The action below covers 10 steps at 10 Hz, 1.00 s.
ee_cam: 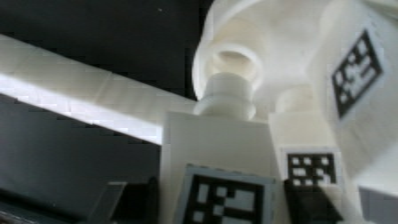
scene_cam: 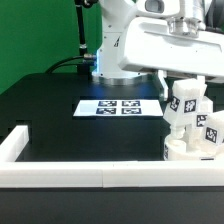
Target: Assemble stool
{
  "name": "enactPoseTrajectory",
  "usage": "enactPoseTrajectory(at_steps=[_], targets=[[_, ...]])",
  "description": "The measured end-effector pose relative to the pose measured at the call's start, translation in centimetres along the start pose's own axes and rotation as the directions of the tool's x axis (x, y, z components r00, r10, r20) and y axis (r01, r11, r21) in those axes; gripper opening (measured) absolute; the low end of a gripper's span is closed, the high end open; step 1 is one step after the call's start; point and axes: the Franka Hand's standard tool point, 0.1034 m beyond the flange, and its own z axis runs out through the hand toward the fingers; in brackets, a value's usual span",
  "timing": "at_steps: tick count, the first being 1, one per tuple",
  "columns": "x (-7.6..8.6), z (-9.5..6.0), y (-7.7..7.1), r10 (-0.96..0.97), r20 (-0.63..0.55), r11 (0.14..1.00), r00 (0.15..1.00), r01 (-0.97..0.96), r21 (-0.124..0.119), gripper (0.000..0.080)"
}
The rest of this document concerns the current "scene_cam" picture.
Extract white U-shaped fence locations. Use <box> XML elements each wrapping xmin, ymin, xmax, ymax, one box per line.
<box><xmin>0</xmin><ymin>125</ymin><xmax>224</xmax><ymax>188</ymax></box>

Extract white round stool seat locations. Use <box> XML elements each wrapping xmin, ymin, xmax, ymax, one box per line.
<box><xmin>163</xmin><ymin>131</ymin><xmax>224</xmax><ymax>161</ymax></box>

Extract black cable with connector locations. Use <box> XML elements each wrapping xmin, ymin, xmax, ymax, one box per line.
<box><xmin>45</xmin><ymin>53</ymin><xmax>98</xmax><ymax>75</ymax></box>

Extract white marker sheet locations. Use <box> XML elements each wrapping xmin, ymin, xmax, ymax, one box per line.
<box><xmin>74</xmin><ymin>99</ymin><xmax>163</xmax><ymax>117</ymax></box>

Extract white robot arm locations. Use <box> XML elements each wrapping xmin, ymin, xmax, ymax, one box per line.
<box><xmin>92</xmin><ymin>0</ymin><xmax>224</xmax><ymax>98</ymax></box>

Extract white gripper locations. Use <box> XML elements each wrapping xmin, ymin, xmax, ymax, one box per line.
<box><xmin>118</xmin><ymin>0</ymin><xmax>224</xmax><ymax>101</ymax></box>

